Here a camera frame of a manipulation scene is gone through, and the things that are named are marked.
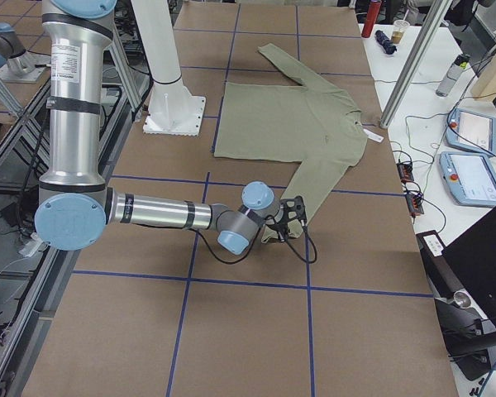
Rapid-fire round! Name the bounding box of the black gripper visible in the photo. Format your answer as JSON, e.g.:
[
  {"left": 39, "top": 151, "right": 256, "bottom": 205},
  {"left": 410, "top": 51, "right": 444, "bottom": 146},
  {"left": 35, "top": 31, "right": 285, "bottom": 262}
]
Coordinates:
[{"left": 277, "top": 195, "right": 306, "bottom": 242}]

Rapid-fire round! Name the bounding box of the olive green long-sleeve shirt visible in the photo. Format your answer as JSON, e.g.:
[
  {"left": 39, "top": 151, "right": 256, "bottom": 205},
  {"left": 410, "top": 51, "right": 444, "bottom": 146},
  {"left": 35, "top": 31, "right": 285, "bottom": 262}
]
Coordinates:
[{"left": 214, "top": 43, "right": 367, "bottom": 218}]

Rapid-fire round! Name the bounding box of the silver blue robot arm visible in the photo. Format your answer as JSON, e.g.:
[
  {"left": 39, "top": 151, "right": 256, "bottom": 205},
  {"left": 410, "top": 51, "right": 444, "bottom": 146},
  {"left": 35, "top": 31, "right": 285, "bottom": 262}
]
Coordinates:
[
  {"left": 35, "top": 1, "right": 307, "bottom": 255},
  {"left": 0, "top": 22, "right": 50, "bottom": 83}
]

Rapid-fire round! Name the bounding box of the white shirt hang tag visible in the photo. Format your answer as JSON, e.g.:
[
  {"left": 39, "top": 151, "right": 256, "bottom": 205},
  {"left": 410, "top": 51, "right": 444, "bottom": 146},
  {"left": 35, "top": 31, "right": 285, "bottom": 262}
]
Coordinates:
[{"left": 364, "top": 128, "right": 384, "bottom": 143}]

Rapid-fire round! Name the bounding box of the lower orange electronics board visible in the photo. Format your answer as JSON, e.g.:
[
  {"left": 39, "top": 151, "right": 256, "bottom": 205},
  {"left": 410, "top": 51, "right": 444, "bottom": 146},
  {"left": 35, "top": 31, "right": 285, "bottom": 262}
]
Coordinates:
[{"left": 405, "top": 191, "right": 424, "bottom": 218}]

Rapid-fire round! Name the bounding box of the orange electronics board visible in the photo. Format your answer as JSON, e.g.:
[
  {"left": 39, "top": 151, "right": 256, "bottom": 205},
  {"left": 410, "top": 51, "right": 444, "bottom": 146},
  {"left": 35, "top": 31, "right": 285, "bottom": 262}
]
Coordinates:
[
  {"left": 405, "top": 191, "right": 424, "bottom": 218},
  {"left": 397, "top": 162, "right": 414, "bottom": 183}
]

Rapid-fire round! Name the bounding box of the upper orange electronics board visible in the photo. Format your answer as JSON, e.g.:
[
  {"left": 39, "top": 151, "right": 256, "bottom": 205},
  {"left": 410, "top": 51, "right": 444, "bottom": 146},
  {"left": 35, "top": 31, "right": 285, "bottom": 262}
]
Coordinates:
[{"left": 397, "top": 162, "right": 414, "bottom": 183}]

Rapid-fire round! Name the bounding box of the black box white label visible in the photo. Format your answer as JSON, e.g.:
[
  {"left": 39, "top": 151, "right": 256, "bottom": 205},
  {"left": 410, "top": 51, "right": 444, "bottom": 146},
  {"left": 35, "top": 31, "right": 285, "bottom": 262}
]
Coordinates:
[{"left": 416, "top": 231, "right": 464, "bottom": 299}]

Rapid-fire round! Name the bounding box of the near blue teach pendant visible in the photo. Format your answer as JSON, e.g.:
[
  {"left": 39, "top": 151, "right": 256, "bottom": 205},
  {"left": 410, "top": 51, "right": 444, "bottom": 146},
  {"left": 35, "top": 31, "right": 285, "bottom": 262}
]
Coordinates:
[{"left": 439, "top": 151, "right": 496, "bottom": 208}]

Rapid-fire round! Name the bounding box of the blue teach pendant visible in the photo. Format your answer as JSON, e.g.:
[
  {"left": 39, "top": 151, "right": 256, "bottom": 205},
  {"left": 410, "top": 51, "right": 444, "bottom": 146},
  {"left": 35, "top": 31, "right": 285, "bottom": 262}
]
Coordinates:
[
  {"left": 446, "top": 108, "right": 496, "bottom": 155},
  {"left": 439, "top": 151, "right": 496, "bottom": 208}
]

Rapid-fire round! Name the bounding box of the far blue teach pendant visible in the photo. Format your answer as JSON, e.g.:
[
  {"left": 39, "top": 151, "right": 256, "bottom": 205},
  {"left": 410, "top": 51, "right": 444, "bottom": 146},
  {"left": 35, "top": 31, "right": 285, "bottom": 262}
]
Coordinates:
[{"left": 446, "top": 108, "right": 496, "bottom": 155}]

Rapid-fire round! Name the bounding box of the folded navy umbrella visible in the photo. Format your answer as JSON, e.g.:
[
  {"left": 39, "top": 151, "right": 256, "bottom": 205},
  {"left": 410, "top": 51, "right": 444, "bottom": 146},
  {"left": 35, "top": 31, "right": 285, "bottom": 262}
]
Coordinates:
[{"left": 374, "top": 30, "right": 397, "bottom": 55}]

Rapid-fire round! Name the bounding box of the clear grey water bottle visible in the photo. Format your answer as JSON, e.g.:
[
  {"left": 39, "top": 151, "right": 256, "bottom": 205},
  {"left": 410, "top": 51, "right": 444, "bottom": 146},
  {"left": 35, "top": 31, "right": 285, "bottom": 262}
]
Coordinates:
[{"left": 435, "top": 53, "right": 470, "bottom": 97}]

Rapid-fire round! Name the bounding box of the iced coffee plastic cup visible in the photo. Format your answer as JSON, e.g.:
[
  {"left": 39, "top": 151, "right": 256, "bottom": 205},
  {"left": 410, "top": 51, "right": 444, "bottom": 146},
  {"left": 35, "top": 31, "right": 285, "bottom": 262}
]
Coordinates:
[{"left": 391, "top": 20, "right": 410, "bottom": 45}]

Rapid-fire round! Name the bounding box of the red water bottle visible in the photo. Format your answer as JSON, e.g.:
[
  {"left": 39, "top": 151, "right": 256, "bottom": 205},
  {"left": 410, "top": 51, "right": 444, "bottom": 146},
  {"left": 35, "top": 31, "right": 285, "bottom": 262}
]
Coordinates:
[{"left": 361, "top": 0, "right": 383, "bottom": 38}]

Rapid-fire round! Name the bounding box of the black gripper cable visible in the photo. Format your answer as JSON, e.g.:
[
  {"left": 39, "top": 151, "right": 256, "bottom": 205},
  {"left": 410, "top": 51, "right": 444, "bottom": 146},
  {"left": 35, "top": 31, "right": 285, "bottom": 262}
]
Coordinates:
[{"left": 193, "top": 217, "right": 318, "bottom": 265}]

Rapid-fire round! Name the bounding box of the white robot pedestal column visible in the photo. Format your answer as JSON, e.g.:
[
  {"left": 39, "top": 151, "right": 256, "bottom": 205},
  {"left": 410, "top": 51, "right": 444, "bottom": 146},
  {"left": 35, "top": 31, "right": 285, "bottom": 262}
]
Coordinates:
[{"left": 131, "top": 0, "right": 206, "bottom": 136}]

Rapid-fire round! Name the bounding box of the aluminium frame post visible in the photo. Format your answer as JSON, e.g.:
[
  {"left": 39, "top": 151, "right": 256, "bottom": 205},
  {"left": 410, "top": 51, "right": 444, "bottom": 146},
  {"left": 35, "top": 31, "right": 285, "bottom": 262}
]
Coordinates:
[{"left": 379, "top": 0, "right": 451, "bottom": 129}]

